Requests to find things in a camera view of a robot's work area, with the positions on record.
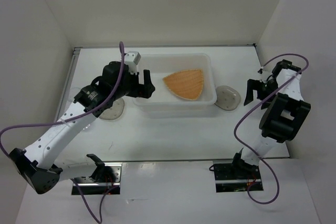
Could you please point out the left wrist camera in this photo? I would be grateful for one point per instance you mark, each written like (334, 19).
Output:
(131, 59)

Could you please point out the clear glass cup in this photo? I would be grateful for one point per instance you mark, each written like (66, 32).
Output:
(72, 93)
(86, 128)

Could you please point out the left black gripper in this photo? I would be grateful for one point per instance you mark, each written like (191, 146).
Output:
(139, 90)

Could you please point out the clear glass plate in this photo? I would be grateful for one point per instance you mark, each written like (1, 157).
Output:
(228, 99)
(113, 112)

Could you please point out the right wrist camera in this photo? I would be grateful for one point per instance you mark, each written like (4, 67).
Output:
(263, 75)

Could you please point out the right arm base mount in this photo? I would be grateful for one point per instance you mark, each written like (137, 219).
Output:
(229, 180)

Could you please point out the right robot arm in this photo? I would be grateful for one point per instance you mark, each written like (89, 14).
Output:
(285, 113)

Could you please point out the aluminium table edge rail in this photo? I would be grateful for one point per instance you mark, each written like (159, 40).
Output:
(183, 160)

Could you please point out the white plastic bin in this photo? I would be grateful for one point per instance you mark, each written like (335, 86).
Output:
(163, 103)

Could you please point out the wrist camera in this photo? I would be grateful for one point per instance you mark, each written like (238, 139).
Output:
(263, 75)
(131, 59)

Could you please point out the triangular woven bamboo tray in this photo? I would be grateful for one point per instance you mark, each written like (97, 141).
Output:
(185, 84)

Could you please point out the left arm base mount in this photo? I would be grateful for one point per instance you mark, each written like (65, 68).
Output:
(90, 186)

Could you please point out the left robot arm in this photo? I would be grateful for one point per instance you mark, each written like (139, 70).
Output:
(36, 163)

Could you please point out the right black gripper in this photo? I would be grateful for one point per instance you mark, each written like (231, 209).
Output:
(254, 84)

